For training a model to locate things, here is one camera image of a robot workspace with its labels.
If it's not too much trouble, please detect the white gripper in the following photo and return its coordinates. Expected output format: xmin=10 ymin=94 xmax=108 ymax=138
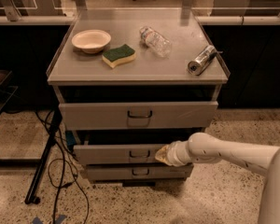
xmin=155 ymin=141 xmax=193 ymax=167

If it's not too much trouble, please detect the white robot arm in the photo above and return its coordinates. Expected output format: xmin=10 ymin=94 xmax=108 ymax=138
xmin=155 ymin=133 xmax=280 ymax=224

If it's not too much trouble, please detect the grey top drawer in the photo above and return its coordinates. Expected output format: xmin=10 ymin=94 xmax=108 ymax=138
xmin=59 ymin=102 xmax=217 ymax=130

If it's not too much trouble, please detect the grey bottom drawer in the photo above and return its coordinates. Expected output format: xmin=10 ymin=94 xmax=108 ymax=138
xmin=86 ymin=163 xmax=193 ymax=181

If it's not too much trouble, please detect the grey drawer cabinet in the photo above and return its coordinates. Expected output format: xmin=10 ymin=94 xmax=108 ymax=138
xmin=46 ymin=8 xmax=231 ymax=188

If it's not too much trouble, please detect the silver metal can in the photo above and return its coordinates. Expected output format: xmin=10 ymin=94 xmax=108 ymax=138
xmin=188 ymin=45 xmax=217 ymax=76

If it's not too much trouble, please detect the clear plastic water bottle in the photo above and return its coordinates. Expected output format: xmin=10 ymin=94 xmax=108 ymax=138
xmin=139 ymin=26 xmax=172 ymax=58

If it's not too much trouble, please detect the green and yellow sponge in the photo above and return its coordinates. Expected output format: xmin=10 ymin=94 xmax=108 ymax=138
xmin=102 ymin=44 xmax=135 ymax=68

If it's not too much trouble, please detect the blue tape cross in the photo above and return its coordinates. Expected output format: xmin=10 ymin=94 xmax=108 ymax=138
xmin=32 ymin=214 xmax=68 ymax=224

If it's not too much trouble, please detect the black table leg stand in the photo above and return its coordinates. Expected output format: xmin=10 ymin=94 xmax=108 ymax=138
xmin=24 ymin=109 xmax=62 ymax=204

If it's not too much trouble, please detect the black side table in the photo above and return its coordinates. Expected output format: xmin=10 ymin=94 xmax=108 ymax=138
xmin=0 ymin=70 xmax=39 ymax=167

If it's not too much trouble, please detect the black floor cable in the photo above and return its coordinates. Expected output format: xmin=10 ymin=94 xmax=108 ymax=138
xmin=35 ymin=109 xmax=91 ymax=224

